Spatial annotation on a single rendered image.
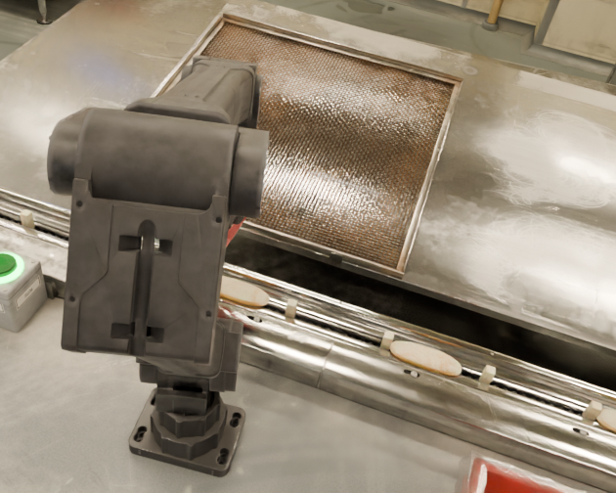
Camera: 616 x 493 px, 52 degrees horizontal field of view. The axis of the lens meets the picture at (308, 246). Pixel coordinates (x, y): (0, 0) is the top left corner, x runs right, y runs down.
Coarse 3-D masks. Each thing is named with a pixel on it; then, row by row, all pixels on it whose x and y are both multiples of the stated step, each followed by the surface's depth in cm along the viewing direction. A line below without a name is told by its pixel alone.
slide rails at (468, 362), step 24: (48, 216) 96; (48, 240) 92; (264, 288) 91; (264, 312) 87; (312, 312) 89; (336, 312) 89; (336, 336) 86; (408, 336) 88; (480, 360) 86; (480, 384) 83; (528, 384) 84; (552, 384) 85; (552, 408) 82
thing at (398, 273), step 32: (256, 32) 126; (288, 32) 125; (288, 64) 120; (320, 64) 121; (384, 64) 122; (352, 96) 116; (384, 96) 117; (320, 128) 110; (288, 160) 104; (384, 160) 106; (288, 192) 100; (352, 192) 101; (384, 192) 101; (416, 192) 102; (288, 224) 96; (352, 224) 97; (384, 224) 97; (416, 224) 97; (352, 256) 91; (384, 256) 93
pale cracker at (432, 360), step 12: (396, 348) 85; (408, 348) 85; (420, 348) 85; (432, 348) 86; (408, 360) 84; (420, 360) 84; (432, 360) 84; (444, 360) 84; (456, 360) 85; (432, 372) 84; (444, 372) 83; (456, 372) 84
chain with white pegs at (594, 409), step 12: (0, 216) 96; (24, 216) 92; (36, 228) 95; (288, 300) 87; (288, 312) 87; (312, 324) 89; (324, 324) 89; (360, 336) 88; (384, 336) 85; (384, 348) 86; (492, 372) 83; (492, 384) 85; (528, 396) 85; (564, 408) 84; (588, 408) 82; (600, 408) 81
